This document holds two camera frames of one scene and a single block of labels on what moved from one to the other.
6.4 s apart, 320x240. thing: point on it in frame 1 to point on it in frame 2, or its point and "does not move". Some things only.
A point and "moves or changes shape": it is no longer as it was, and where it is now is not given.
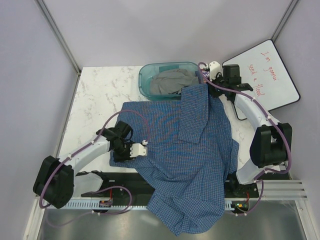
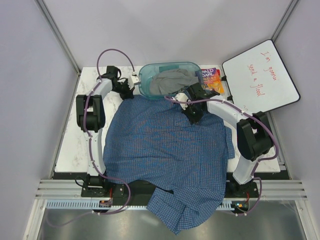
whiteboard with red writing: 260,66 does not move
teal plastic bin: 159,81 does not move
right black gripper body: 215,91 to 192,111
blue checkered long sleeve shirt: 191,151 moves or changes shape
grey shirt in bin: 171,81 does not move
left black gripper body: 122,153 to 123,87
